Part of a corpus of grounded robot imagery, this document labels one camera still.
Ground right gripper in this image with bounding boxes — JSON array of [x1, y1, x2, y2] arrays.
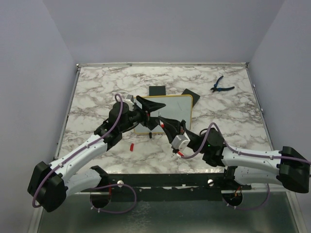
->
[[157, 116, 206, 154]]

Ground black square block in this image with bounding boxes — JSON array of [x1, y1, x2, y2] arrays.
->
[[149, 86, 166, 96], [182, 88, 201, 107]]

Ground black square block left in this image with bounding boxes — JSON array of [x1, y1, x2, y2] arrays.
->
[[149, 86, 166, 96]]

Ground yellow framed whiteboard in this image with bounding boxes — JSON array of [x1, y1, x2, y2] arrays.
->
[[143, 95, 193, 129]]

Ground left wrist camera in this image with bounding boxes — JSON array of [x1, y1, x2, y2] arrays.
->
[[124, 95, 135, 108]]

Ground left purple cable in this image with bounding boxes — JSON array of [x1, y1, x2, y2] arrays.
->
[[32, 93, 124, 208]]

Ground red and white marker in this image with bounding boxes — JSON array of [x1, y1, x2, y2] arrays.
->
[[158, 112, 164, 128]]

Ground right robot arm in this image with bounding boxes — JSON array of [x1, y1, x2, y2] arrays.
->
[[155, 116, 311, 194]]

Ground blue handled pliers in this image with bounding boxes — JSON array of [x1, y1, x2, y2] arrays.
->
[[210, 75, 235, 93]]

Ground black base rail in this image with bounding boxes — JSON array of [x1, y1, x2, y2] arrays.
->
[[97, 173, 251, 202]]

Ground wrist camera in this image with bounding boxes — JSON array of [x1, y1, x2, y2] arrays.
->
[[171, 133, 190, 157], [124, 95, 135, 108]]

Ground black square block right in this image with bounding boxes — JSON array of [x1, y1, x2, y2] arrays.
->
[[182, 88, 201, 107]]

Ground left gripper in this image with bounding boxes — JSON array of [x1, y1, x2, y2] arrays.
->
[[120, 97, 166, 133]]

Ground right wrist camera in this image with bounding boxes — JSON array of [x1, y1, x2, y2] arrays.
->
[[171, 133, 190, 157]]

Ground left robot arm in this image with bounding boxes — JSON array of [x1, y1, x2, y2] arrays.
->
[[27, 94, 166, 212]]

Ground metal table frame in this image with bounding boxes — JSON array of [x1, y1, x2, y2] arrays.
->
[[31, 63, 307, 233]]

